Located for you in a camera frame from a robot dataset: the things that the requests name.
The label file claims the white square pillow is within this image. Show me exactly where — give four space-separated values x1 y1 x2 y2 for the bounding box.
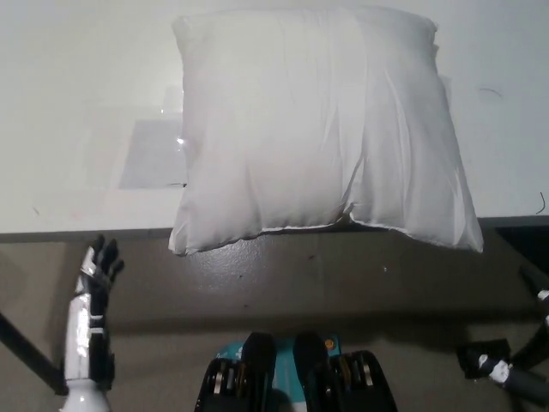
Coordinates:
166 3 485 258

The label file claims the teal box on robot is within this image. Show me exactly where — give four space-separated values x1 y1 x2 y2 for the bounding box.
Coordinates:
215 333 343 412

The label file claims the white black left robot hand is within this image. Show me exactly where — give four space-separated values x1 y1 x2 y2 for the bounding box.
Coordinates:
59 233 126 412

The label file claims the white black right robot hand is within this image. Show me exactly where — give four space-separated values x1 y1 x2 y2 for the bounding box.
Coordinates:
519 264 549 330

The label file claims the black slanted table leg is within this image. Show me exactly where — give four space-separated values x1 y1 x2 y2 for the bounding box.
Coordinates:
512 315 549 373
0 307 69 397

